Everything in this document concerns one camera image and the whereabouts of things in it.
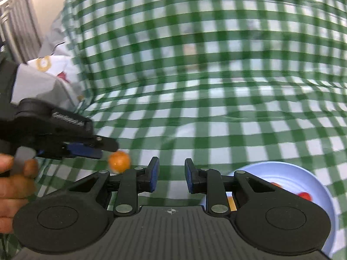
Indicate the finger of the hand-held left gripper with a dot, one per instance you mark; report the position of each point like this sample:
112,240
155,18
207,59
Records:
107,143
84,151

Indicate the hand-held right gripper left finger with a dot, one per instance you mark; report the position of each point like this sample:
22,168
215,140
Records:
153,174

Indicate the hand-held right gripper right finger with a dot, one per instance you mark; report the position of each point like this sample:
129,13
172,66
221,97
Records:
189,176

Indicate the plastic-wrapped orange tangerine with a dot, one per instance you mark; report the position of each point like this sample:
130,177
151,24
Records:
119,162

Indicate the red cherry tomato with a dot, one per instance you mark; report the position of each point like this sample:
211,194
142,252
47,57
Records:
276,185
305,196

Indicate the light blue plate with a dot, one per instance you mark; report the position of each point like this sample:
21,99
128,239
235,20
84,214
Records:
292,176

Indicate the person's left hand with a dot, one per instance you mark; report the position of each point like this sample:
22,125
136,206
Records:
13,195

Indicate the white printed cloth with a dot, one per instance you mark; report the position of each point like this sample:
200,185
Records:
54,70

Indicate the grey ribbed panel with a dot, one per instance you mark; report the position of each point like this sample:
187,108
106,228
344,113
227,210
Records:
16,19

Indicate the green checked tablecloth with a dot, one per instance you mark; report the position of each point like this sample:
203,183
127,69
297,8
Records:
217,59

